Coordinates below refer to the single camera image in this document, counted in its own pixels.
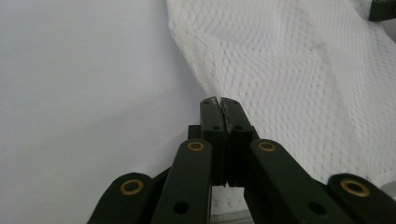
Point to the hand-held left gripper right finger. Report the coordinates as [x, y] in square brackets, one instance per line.
[238, 140]

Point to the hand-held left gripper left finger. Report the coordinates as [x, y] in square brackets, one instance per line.
[214, 130]

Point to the white mesh cloth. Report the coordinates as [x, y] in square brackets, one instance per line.
[295, 87]

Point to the pale blue table mat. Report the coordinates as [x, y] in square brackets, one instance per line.
[87, 93]

